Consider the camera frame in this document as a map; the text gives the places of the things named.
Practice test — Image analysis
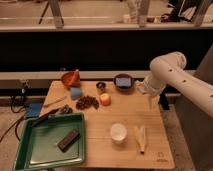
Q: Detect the grey folded cloth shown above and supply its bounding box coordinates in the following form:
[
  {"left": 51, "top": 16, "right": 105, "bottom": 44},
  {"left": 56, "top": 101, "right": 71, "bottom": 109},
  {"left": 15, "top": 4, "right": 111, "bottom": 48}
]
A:
[{"left": 135, "top": 80, "right": 147, "bottom": 94}]

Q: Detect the dark bowl with blue cloth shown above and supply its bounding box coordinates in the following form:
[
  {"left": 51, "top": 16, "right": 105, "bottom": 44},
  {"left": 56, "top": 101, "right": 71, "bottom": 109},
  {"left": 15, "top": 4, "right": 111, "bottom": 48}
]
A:
[{"left": 113, "top": 74, "right": 134, "bottom": 92}]

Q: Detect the orange yellow pepper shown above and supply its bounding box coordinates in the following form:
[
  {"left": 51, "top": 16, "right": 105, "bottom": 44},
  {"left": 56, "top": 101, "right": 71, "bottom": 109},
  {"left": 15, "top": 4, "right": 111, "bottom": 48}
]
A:
[{"left": 99, "top": 93, "right": 111, "bottom": 106}]

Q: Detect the red orange bowl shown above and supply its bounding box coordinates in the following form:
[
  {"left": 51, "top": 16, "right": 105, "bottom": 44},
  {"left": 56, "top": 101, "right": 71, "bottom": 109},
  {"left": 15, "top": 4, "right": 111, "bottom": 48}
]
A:
[{"left": 61, "top": 69, "right": 80, "bottom": 88}]

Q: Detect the pile of brown nuts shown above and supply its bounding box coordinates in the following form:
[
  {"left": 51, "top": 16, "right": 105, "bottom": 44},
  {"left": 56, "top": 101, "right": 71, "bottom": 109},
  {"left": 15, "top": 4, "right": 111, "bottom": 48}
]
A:
[{"left": 76, "top": 96, "right": 99, "bottom": 110}]

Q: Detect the green plastic tray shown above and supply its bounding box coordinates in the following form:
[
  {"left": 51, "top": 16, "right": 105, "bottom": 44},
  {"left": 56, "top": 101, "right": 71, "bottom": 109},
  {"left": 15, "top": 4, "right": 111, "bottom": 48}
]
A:
[{"left": 13, "top": 113, "right": 86, "bottom": 171}]

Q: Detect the black handled tool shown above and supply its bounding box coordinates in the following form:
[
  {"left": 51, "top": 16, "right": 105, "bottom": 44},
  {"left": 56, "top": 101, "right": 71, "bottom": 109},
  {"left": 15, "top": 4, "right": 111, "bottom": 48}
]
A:
[{"left": 31, "top": 105, "right": 73, "bottom": 127}]

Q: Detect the yellow corn cob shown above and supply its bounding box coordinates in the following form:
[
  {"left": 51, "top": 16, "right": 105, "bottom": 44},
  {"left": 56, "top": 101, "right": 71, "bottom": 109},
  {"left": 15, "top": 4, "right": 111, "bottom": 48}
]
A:
[{"left": 134, "top": 126, "right": 147, "bottom": 154}]

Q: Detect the wooden stick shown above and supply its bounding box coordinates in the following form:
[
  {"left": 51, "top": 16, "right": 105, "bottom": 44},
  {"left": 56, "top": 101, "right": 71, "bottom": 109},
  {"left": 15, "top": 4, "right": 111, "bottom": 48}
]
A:
[{"left": 43, "top": 96, "right": 67, "bottom": 108}]

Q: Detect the blue sponge block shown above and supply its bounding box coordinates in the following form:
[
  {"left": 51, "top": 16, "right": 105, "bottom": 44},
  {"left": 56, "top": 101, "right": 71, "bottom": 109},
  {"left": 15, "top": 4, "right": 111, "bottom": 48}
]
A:
[{"left": 70, "top": 87, "right": 82, "bottom": 100}]

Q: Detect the blue box on floor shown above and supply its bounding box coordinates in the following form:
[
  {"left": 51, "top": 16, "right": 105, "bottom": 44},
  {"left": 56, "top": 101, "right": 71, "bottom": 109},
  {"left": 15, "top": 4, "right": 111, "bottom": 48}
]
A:
[{"left": 25, "top": 103, "right": 42, "bottom": 118}]

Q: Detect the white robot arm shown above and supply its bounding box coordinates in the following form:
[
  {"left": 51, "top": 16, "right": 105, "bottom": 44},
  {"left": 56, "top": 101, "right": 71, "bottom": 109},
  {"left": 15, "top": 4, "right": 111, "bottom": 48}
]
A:
[{"left": 143, "top": 52, "right": 213, "bottom": 118}]

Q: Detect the small metal cup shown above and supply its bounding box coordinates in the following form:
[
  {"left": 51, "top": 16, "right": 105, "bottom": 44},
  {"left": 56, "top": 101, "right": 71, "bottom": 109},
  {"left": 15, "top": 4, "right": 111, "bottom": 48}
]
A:
[{"left": 96, "top": 82, "right": 106, "bottom": 94}]

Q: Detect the black cable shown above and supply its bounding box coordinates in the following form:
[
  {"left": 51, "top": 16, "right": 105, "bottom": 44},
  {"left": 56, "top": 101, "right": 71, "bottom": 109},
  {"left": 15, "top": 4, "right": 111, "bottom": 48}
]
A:
[{"left": 0, "top": 82, "right": 31, "bottom": 144}]

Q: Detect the dark brown rectangular block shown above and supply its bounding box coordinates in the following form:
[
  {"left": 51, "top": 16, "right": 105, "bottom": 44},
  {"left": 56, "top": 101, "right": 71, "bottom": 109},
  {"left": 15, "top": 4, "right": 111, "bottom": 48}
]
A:
[{"left": 57, "top": 129, "right": 80, "bottom": 152}]

